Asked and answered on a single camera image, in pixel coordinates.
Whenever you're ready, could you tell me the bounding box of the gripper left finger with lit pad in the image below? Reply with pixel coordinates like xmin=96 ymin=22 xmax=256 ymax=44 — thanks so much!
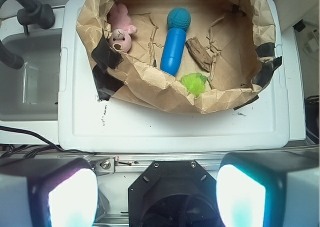
xmin=0 ymin=158 xmax=98 ymax=227

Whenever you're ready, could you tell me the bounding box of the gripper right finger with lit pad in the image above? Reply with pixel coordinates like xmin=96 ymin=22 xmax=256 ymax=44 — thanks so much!
xmin=216 ymin=150 xmax=320 ymax=227

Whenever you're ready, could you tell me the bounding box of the brown wood chip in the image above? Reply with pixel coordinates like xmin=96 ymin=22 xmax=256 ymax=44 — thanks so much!
xmin=185 ymin=36 xmax=213 ymax=72

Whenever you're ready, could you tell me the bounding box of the white sink basin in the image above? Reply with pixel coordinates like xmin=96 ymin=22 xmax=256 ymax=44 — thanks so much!
xmin=0 ymin=28 xmax=62 ymax=122

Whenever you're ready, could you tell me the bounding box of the green fuzzy ball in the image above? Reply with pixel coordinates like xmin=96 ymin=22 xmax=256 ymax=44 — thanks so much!
xmin=180 ymin=72 xmax=207 ymax=98

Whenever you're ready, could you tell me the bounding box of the brown paper bag nest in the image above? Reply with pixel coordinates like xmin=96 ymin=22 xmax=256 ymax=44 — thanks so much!
xmin=76 ymin=0 xmax=282 ymax=114

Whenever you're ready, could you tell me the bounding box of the pink plush bunny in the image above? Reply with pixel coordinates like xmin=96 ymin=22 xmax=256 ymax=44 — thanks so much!
xmin=107 ymin=3 xmax=138 ymax=53

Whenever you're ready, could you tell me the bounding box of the dark grey faucet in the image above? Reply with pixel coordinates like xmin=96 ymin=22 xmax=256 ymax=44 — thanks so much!
xmin=0 ymin=0 xmax=56 ymax=70

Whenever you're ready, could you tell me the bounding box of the blue toy microphone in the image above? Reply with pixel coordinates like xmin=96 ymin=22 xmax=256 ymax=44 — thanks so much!
xmin=160 ymin=8 xmax=191 ymax=76

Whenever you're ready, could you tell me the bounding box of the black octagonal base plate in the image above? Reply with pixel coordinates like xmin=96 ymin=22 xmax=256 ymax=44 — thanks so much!
xmin=128 ymin=160 xmax=223 ymax=227

